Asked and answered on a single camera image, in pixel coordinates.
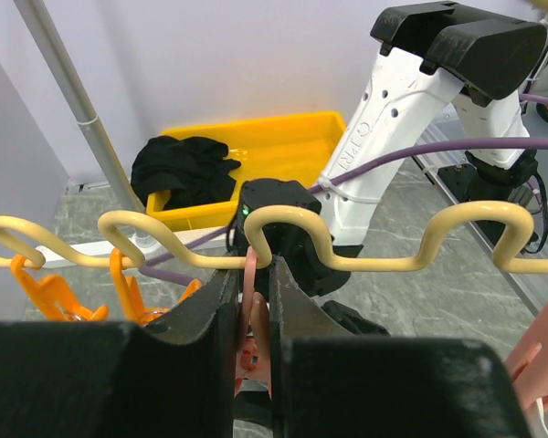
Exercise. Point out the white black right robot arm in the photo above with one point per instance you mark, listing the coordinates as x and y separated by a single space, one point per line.
431 55

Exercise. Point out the pink end clothespin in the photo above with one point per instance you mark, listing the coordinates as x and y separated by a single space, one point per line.
527 364

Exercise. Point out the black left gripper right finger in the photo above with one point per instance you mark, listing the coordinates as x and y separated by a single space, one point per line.
329 382

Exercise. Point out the yellow clip hanger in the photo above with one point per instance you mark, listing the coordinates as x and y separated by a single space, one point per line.
271 229

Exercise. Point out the metal clothes rack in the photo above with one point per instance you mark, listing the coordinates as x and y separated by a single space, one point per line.
41 27

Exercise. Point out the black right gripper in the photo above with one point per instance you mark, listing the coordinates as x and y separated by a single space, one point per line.
351 320

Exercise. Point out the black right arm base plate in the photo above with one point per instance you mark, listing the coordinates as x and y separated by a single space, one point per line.
456 179

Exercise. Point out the navy blue underwear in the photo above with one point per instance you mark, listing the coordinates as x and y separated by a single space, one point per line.
537 420

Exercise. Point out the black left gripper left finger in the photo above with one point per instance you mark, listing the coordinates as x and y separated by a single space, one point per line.
171 378

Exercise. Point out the aluminium rail frame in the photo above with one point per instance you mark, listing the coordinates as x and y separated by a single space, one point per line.
523 184

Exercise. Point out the yellow plastic tray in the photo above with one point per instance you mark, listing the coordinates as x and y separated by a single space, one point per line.
287 148

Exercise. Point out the black garment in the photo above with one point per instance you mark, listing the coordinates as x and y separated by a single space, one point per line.
194 170

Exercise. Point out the orange yellow clothespin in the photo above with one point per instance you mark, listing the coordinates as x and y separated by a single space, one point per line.
129 293
53 296

